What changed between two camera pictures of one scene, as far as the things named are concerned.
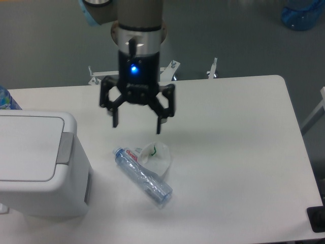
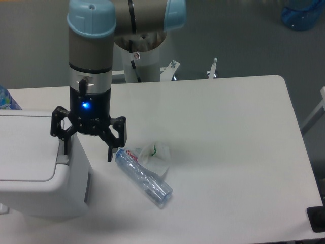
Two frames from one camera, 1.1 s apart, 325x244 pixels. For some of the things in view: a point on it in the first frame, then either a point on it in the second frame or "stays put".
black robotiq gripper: [138, 81] → [90, 113]
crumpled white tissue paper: [155, 156] stays put
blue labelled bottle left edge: [6, 100] stays put
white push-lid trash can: [44, 171] stays put
